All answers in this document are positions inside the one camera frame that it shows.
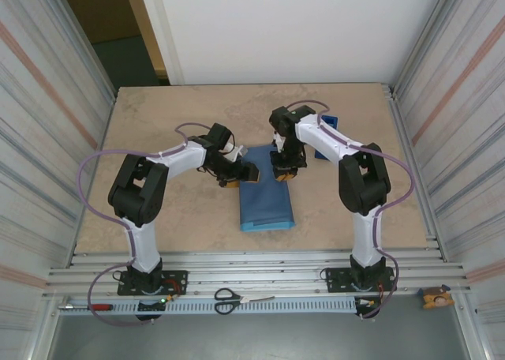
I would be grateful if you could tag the blue wrapping paper sheet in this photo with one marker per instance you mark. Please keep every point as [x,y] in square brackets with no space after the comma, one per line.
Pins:
[264,202]

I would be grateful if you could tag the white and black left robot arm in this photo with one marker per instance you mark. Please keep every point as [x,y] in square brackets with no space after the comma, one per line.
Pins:
[181,158]

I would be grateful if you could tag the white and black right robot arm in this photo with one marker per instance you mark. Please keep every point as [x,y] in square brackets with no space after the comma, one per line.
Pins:
[323,139]

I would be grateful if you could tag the blue tape dispenser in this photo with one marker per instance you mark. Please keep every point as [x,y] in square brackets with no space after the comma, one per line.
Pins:
[331,121]

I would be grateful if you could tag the small black electronics module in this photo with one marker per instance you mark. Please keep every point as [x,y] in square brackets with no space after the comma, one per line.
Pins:
[365,302]
[152,305]

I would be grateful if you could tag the small wooden toy figure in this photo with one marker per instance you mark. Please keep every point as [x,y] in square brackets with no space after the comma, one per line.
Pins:
[436,298]

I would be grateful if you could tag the brown wooden door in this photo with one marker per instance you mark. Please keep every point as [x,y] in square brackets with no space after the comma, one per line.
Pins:
[98,8]

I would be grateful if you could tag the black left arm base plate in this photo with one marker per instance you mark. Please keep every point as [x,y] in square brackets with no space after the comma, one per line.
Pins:
[177,283]

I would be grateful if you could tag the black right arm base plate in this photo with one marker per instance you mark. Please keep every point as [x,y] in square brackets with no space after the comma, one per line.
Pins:
[335,281]

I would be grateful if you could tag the white door frame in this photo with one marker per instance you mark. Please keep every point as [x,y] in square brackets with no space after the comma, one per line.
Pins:
[161,28]

